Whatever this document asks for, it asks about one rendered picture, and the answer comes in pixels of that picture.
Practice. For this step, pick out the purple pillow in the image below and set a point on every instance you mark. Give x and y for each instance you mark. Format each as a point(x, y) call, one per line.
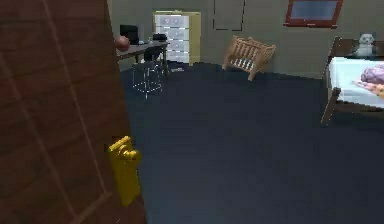
point(373, 75)

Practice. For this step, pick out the light wooden armchair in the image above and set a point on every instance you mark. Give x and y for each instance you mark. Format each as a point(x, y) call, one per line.
point(248, 56)

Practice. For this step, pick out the dark wooden desk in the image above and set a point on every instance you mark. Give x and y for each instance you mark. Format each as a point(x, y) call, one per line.
point(141, 49)

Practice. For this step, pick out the yellow chest of drawers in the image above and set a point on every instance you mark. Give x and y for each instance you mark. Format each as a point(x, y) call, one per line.
point(178, 35)

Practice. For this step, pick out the small black box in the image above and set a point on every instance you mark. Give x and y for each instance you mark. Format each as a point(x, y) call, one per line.
point(159, 36)

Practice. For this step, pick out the black framed wall picture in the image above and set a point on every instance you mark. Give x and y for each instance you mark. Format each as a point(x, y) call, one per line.
point(229, 15)

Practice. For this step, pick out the black desk chair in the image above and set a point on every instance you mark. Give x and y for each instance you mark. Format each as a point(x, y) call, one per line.
point(148, 71)

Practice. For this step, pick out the white teddy bear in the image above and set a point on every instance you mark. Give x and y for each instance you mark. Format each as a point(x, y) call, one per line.
point(365, 45)

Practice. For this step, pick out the black laptop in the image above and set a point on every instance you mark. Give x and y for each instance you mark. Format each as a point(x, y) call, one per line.
point(129, 33)

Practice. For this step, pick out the red framed window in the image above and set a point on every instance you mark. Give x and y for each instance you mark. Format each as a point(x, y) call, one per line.
point(313, 12)

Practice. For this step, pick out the brown wooden room door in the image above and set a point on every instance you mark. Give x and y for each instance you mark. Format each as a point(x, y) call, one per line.
point(50, 110)

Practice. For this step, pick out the dark wooden bed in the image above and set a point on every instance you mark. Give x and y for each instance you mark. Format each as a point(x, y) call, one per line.
point(353, 83)

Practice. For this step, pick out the red ball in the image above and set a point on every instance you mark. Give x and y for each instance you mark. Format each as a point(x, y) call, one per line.
point(122, 42)

